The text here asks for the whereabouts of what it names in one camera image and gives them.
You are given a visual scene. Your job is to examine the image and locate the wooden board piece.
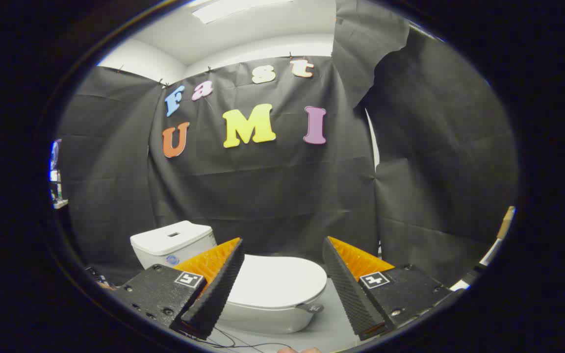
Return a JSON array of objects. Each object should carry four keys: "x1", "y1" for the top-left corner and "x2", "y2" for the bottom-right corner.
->
[{"x1": 497, "y1": 206, "x2": 516, "y2": 240}]

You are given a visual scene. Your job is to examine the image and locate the black backdrop cloth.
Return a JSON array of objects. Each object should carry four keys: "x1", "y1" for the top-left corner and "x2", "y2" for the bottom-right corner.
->
[{"x1": 57, "y1": 0, "x2": 518, "y2": 287}]

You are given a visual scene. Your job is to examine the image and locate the thin black cables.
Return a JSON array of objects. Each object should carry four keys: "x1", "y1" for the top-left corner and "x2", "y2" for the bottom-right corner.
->
[{"x1": 175, "y1": 326, "x2": 293, "y2": 351}]

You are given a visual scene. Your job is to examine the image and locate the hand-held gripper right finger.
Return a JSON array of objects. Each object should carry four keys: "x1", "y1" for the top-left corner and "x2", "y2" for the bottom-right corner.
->
[{"x1": 323, "y1": 236, "x2": 464, "y2": 341}]

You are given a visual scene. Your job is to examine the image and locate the ceiling light panel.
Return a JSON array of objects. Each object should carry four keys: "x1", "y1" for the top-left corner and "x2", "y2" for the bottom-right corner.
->
[{"x1": 192, "y1": 0, "x2": 293, "y2": 24}]

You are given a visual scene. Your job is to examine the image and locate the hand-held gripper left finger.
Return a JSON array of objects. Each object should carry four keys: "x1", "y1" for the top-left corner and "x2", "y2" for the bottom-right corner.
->
[{"x1": 113, "y1": 238, "x2": 245, "y2": 340}]

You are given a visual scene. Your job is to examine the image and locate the cluttered white shelf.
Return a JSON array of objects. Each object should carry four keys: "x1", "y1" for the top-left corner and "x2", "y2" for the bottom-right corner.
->
[{"x1": 50, "y1": 140, "x2": 70, "y2": 209}]

